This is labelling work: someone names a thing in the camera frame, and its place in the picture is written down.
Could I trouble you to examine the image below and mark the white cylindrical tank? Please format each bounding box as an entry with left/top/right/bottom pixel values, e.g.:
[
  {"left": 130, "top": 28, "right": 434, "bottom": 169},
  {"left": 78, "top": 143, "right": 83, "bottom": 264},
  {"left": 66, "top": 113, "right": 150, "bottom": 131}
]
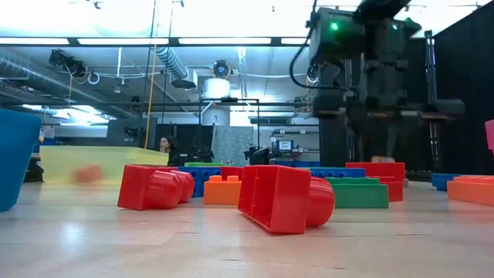
[{"left": 202, "top": 76, "right": 232, "bottom": 100}]

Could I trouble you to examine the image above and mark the blue plastic bin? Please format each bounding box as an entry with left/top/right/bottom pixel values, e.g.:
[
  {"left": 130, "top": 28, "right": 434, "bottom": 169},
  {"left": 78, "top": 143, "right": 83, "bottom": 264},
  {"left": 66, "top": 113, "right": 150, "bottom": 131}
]
[{"left": 0, "top": 107, "right": 42, "bottom": 212}]

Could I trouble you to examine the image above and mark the yellow translucent plastic bin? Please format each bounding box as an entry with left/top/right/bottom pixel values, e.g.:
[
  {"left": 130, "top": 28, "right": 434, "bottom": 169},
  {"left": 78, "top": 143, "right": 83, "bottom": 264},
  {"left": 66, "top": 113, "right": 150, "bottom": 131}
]
[{"left": 39, "top": 145, "right": 170, "bottom": 185}]

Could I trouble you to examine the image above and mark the yellow hanging cable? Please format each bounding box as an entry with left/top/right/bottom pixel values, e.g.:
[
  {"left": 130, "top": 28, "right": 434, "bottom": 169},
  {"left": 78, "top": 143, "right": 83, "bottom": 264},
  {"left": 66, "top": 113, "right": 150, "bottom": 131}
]
[{"left": 143, "top": 0, "right": 159, "bottom": 151}]

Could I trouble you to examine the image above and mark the green toy brick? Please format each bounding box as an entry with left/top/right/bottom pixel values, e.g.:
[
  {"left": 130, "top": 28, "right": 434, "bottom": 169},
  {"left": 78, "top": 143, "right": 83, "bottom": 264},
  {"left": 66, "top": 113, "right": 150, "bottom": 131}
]
[{"left": 325, "top": 176, "right": 390, "bottom": 210}]

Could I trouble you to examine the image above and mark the red chunky toy block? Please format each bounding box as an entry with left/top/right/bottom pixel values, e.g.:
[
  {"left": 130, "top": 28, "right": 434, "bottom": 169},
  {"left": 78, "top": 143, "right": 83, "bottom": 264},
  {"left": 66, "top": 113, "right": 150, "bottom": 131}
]
[
  {"left": 237, "top": 164, "right": 336, "bottom": 236},
  {"left": 220, "top": 166, "right": 245, "bottom": 181},
  {"left": 117, "top": 164, "right": 197, "bottom": 212}
]

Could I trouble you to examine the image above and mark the person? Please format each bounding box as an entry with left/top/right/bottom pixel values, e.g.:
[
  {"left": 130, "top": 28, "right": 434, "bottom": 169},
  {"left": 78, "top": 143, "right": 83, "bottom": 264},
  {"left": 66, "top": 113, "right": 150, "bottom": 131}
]
[{"left": 158, "top": 135, "right": 182, "bottom": 167}]

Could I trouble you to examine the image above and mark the black ceiling camera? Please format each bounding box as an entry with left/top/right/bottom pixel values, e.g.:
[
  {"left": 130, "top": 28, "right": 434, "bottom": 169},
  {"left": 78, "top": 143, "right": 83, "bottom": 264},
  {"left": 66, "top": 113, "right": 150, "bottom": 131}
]
[
  {"left": 48, "top": 49, "right": 88, "bottom": 78},
  {"left": 212, "top": 59, "right": 232, "bottom": 80}
]

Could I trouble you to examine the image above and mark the ribbed flexible duct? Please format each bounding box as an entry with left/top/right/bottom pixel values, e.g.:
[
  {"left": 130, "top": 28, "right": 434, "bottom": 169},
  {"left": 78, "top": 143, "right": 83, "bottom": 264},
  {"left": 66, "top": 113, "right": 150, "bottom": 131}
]
[{"left": 154, "top": 46, "right": 190, "bottom": 80}]

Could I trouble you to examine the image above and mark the pink plastic bin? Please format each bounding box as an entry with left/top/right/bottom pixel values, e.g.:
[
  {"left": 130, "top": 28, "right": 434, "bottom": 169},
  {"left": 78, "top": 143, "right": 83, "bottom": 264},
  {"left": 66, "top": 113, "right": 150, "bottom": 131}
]
[{"left": 484, "top": 119, "right": 494, "bottom": 154}]

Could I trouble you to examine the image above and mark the large metal duct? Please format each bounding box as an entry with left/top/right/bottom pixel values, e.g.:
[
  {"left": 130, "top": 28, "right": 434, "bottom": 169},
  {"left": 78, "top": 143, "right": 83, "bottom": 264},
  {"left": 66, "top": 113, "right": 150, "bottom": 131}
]
[{"left": 0, "top": 53, "right": 136, "bottom": 120}]

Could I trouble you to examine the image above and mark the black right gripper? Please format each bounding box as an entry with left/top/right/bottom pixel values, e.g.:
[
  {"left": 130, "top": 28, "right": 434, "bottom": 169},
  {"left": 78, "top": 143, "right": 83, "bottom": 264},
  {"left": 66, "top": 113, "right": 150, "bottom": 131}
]
[{"left": 313, "top": 57, "right": 467, "bottom": 161}]

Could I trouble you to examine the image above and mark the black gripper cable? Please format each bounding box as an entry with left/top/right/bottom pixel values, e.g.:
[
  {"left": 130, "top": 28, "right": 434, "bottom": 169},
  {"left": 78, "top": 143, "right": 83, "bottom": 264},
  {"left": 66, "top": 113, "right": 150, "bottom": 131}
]
[{"left": 289, "top": 0, "right": 350, "bottom": 92}]

